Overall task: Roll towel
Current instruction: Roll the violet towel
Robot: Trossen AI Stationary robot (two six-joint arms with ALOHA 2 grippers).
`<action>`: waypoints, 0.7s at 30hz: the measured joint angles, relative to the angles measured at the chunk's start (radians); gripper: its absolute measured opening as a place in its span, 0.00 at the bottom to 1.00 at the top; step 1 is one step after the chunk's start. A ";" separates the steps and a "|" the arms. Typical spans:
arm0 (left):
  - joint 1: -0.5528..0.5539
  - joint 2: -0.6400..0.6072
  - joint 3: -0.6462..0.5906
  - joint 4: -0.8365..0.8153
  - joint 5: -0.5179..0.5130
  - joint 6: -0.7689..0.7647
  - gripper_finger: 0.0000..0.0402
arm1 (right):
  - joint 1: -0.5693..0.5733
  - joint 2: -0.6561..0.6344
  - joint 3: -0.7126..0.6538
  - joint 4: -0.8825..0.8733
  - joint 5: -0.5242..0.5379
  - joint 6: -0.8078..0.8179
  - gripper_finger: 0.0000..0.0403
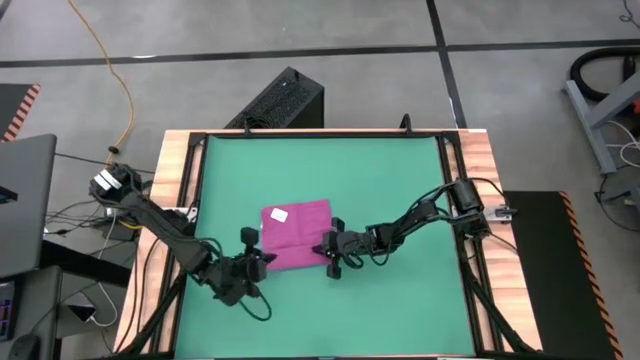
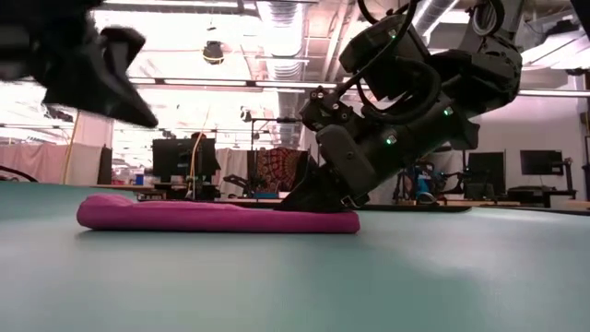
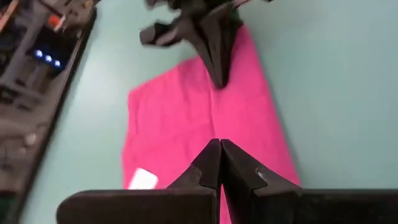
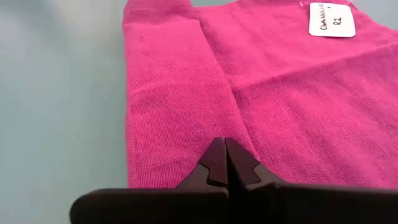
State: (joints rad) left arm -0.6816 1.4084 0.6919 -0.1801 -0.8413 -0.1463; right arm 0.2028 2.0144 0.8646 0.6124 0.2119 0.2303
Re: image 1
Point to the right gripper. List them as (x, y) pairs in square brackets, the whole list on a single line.
[(372, 245)]

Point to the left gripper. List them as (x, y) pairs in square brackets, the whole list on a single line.
[(254, 269)]

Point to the magenta towel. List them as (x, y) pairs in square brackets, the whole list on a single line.
[(300, 235)]

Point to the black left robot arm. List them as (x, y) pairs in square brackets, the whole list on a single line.
[(165, 225)]

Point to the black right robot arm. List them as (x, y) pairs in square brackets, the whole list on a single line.
[(430, 215)]

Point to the green table mat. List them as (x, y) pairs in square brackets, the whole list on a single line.
[(375, 310)]

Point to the black computer tower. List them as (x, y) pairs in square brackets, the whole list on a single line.
[(285, 100)]

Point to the black orange-striped floor mat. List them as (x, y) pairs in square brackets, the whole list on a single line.
[(15, 105), (555, 280)]

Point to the dark grey desk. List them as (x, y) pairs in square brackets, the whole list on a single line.
[(40, 310)]

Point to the grey laptop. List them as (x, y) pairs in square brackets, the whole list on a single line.
[(25, 210)]

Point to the black computer mouse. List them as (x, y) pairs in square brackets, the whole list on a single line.
[(24, 347)]

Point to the black keypad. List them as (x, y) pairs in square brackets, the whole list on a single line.
[(6, 312)]

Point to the grey metal stand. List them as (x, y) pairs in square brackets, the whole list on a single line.
[(597, 112)]

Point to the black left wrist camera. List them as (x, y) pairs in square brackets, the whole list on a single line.
[(250, 236)]

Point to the black metal table frame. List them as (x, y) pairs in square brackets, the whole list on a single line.
[(448, 137)]

